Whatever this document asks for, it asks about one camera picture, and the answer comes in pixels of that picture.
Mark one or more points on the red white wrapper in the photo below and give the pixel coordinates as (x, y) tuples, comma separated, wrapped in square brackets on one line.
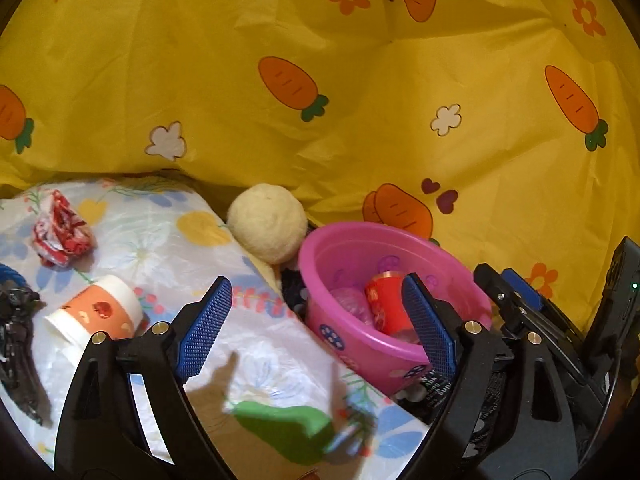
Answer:
[(62, 232)]

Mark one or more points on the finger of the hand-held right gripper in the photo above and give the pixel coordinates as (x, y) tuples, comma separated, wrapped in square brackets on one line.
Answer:
[(520, 285), (492, 285)]

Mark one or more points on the black plastic bag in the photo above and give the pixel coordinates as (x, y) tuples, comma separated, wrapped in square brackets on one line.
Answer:
[(20, 350)]

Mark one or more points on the floral plastic tablecloth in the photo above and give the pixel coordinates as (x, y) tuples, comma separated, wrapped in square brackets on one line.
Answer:
[(150, 240)]

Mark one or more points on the blue foam net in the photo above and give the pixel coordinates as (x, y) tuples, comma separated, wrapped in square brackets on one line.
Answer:
[(9, 274)]

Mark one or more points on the orange paper cup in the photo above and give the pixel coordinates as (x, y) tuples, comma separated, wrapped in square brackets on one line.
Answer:
[(95, 310)]

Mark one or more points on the red paper cup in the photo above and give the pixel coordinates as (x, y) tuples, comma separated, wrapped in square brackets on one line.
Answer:
[(385, 305)]

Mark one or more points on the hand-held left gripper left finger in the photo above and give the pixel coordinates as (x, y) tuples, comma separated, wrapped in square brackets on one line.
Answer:
[(205, 330)]

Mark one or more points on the cream fuzzy ball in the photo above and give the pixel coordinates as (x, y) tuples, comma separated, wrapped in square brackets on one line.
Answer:
[(267, 222)]

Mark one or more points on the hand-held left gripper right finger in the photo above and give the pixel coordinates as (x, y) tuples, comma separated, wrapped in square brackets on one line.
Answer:
[(430, 330)]

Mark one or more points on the yellow carrot print cloth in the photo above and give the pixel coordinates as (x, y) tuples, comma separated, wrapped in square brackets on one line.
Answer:
[(325, 135)]

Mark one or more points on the pink plastic bag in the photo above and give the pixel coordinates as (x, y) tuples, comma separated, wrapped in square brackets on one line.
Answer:
[(352, 305)]

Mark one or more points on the pink plastic basin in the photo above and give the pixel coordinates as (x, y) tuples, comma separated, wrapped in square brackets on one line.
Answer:
[(350, 345)]

